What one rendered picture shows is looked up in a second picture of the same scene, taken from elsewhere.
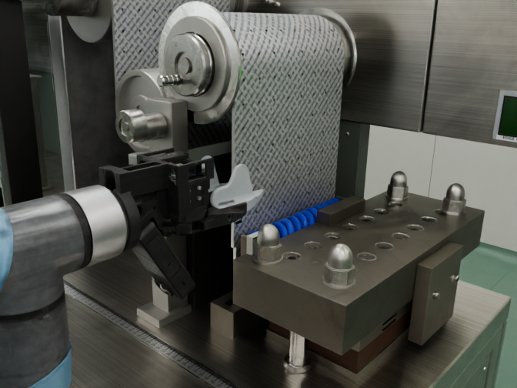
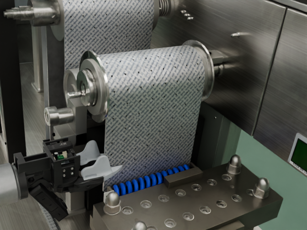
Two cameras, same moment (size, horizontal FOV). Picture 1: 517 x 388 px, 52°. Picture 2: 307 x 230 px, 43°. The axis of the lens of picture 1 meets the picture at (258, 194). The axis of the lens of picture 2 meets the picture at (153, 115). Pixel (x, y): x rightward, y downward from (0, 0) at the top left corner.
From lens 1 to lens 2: 0.38 m
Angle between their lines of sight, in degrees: 18
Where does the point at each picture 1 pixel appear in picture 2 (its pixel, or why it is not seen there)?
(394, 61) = (245, 85)
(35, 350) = not seen: outside the picture
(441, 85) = (267, 113)
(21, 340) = not seen: outside the picture
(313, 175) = (171, 151)
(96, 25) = (59, 32)
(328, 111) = (187, 114)
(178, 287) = (56, 216)
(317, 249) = (146, 208)
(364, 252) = (172, 218)
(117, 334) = (39, 217)
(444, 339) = not seen: outside the picture
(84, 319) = (28, 201)
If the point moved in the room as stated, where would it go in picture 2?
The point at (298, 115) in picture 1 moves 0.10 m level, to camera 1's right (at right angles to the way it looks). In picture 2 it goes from (159, 119) to (204, 131)
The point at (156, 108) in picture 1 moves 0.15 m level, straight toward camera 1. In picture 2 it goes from (70, 104) to (44, 142)
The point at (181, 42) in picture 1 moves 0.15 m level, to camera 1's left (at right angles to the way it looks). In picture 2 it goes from (82, 75) to (17, 60)
